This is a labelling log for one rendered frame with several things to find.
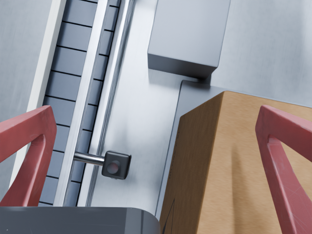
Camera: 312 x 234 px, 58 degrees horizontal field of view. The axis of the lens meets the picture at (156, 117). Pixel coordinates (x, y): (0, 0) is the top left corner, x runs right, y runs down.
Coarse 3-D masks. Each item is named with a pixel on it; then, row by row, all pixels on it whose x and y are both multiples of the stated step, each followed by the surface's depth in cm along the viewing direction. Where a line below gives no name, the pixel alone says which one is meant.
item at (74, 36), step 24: (72, 0) 43; (96, 0) 43; (120, 0) 43; (72, 24) 42; (72, 48) 42; (72, 72) 42; (96, 72) 42; (48, 96) 42; (72, 96) 42; (96, 96) 42; (48, 168) 41; (48, 192) 41; (72, 192) 41
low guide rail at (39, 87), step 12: (60, 0) 39; (60, 12) 40; (48, 24) 39; (60, 24) 41; (48, 36) 39; (48, 48) 39; (48, 60) 39; (36, 72) 38; (48, 72) 40; (36, 84) 38; (36, 96) 38; (36, 108) 38; (24, 156) 38; (12, 180) 38
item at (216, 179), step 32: (224, 96) 18; (192, 128) 28; (224, 128) 18; (192, 160) 24; (224, 160) 18; (256, 160) 18; (192, 192) 21; (224, 192) 18; (256, 192) 18; (160, 224) 41; (192, 224) 19; (224, 224) 17; (256, 224) 18
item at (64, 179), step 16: (96, 16) 34; (96, 32) 34; (96, 48) 34; (96, 64) 35; (80, 80) 34; (80, 96) 34; (80, 112) 34; (80, 128) 34; (64, 160) 33; (64, 176) 33; (64, 192) 33
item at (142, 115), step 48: (0, 0) 48; (48, 0) 48; (144, 0) 48; (240, 0) 48; (288, 0) 48; (0, 48) 47; (144, 48) 48; (240, 48) 48; (288, 48) 48; (0, 96) 47; (144, 96) 47; (288, 96) 47; (144, 144) 47; (0, 192) 46; (96, 192) 46; (144, 192) 46
